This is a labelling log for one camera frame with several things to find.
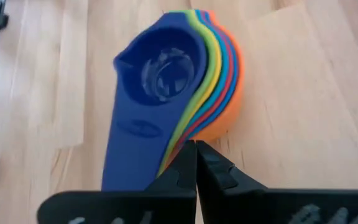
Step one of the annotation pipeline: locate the small navy measuring cup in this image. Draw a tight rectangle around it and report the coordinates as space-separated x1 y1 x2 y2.
101 12 209 192

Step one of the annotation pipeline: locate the medium blue measuring cup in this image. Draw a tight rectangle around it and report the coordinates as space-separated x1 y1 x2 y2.
185 11 239 141

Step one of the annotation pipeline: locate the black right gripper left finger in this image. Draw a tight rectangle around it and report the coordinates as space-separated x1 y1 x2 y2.
37 139 198 224

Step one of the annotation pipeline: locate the light blue measuring cup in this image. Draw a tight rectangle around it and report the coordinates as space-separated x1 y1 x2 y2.
166 9 230 166

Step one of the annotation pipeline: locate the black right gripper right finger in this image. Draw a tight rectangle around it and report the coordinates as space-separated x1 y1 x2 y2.
196 139 358 224

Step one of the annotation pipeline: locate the stack of colourful measuring cups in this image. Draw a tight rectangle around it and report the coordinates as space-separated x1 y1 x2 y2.
194 11 245 144

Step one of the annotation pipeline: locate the green measuring cup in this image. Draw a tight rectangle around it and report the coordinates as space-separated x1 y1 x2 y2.
157 9 219 178

